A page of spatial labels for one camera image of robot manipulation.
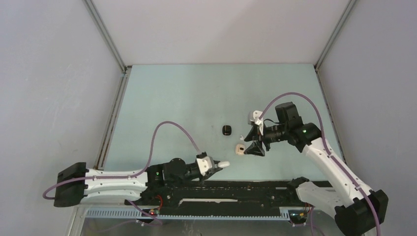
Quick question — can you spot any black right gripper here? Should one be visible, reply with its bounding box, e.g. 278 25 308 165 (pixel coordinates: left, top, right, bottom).
243 122 288 156

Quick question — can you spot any white charging case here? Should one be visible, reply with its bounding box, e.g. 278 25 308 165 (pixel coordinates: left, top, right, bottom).
216 161 230 169

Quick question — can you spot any pink charging case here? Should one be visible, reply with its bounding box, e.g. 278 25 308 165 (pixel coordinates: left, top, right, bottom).
235 144 245 155

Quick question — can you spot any black gold-trimmed charging case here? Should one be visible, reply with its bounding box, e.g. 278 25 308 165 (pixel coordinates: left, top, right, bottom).
222 125 232 136

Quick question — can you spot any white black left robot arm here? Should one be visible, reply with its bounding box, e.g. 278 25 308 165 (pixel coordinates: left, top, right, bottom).
53 152 230 207

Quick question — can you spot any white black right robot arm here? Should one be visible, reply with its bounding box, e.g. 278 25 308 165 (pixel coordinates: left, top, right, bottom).
244 102 388 236

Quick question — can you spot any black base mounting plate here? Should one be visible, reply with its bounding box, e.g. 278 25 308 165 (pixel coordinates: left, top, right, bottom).
134 180 312 217

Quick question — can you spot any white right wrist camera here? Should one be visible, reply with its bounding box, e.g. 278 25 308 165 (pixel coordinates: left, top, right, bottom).
248 110 264 127

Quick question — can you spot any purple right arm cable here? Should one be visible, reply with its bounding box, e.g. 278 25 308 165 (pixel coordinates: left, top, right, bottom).
259 92 382 236

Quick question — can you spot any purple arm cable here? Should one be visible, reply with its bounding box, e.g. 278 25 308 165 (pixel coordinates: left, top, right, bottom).
259 92 382 236
42 121 203 200

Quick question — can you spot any grey slotted cable duct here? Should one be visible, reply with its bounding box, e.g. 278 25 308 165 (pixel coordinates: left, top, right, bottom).
85 208 290 221

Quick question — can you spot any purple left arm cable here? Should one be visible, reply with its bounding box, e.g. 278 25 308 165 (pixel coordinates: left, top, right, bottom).
42 121 203 200

